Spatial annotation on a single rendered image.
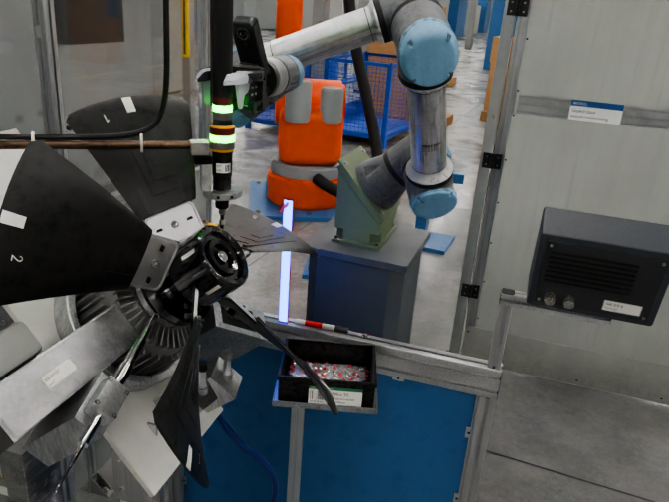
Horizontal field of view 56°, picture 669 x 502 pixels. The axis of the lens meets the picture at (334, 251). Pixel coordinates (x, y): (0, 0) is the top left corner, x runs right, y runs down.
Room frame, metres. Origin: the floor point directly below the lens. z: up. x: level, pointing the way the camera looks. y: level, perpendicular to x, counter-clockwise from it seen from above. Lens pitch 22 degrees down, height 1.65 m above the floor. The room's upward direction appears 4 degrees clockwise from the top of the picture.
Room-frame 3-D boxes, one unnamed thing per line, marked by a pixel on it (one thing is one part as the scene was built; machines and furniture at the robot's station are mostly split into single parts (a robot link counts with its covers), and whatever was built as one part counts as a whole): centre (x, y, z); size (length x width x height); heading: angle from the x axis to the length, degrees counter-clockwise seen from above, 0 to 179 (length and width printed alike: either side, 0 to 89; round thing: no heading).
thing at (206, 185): (1.08, 0.22, 1.35); 0.09 x 0.07 x 0.10; 109
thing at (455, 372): (1.40, 0.02, 0.82); 0.90 x 0.04 x 0.08; 74
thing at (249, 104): (1.19, 0.18, 1.48); 0.12 x 0.08 x 0.09; 165
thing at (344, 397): (1.23, -0.01, 0.85); 0.22 x 0.17 x 0.07; 89
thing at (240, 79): (1.08, 0.18, 1.48); 0.09 x 0.03 x 0.06; 175
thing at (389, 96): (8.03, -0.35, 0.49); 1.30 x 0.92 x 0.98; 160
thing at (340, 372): (1.23, -0.01, 0.83); 0.19 x 0.14 x 0.02; 89
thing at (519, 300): (1.26, -0.50, 1.04); 0.24 x 0.03 x 0.03; 74
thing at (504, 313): (1.29, -0.40, 0.96); 0.03 x 0.03 x 0.20; 74
